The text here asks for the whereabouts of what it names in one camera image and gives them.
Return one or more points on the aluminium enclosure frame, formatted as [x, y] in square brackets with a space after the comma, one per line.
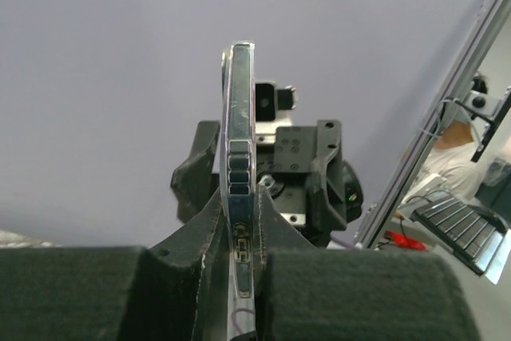
[425, 111]

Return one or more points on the person in white shirt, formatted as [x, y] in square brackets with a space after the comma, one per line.
[451, 157]

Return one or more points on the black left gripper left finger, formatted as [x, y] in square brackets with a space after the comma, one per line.
[174, 291]

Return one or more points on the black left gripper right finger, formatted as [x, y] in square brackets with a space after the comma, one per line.
[310, 293]

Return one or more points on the keyboard outside enclosure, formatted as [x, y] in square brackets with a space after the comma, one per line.
[473, 234]

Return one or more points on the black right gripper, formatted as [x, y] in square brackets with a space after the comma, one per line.
[313, 188]

